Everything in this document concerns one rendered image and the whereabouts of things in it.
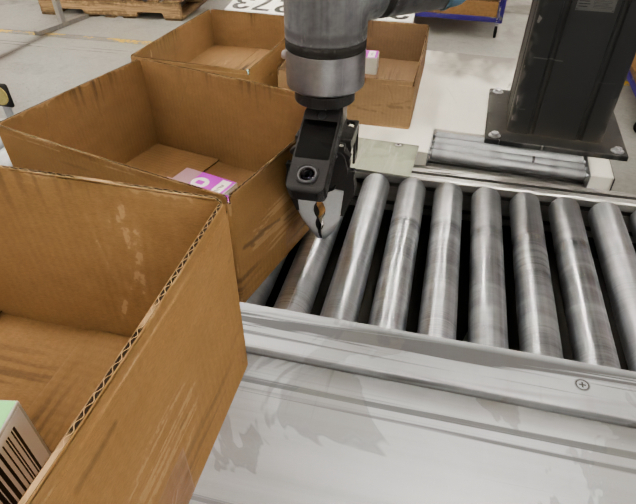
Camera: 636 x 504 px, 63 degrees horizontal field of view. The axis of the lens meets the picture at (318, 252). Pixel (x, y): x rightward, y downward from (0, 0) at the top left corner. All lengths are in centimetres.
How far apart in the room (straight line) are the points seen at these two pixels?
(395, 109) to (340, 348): 72
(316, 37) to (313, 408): 36
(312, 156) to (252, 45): 97
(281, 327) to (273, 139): 48
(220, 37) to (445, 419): 131
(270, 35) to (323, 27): 95
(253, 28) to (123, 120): 62
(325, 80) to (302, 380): 32
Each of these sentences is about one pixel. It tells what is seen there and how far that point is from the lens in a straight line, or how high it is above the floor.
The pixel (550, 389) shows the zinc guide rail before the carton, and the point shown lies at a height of 89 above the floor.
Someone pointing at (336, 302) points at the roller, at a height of 75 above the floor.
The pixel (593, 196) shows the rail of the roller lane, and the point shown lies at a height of 74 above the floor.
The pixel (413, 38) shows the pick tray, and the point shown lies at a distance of 145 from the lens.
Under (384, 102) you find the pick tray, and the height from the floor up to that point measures 80.
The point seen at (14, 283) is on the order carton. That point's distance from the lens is 53.
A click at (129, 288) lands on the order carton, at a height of 95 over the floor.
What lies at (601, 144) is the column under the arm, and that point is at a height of 76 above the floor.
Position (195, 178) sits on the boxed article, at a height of 80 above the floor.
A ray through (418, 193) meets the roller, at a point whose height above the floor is 75.
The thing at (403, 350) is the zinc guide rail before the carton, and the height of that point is 89.
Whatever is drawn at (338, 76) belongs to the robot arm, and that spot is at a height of 103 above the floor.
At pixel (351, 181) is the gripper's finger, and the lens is 66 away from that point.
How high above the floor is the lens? 124
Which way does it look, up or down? 40 degrees down
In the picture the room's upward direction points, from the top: straight up
